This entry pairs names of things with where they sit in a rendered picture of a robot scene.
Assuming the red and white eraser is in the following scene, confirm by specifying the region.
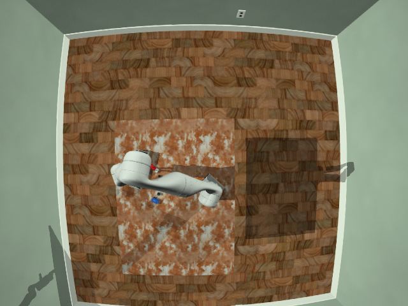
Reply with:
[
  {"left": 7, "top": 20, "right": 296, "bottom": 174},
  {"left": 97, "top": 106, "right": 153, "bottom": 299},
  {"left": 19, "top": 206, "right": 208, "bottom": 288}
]
[{"left": 151, "top": 164, "right": 159, "bottom": 173}]

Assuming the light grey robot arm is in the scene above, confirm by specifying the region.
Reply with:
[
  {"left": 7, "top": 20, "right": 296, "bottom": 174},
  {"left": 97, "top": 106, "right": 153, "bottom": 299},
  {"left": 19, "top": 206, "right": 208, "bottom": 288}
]
[{"left": 111, "top": 150, "right": 222, "bottom": 208}]

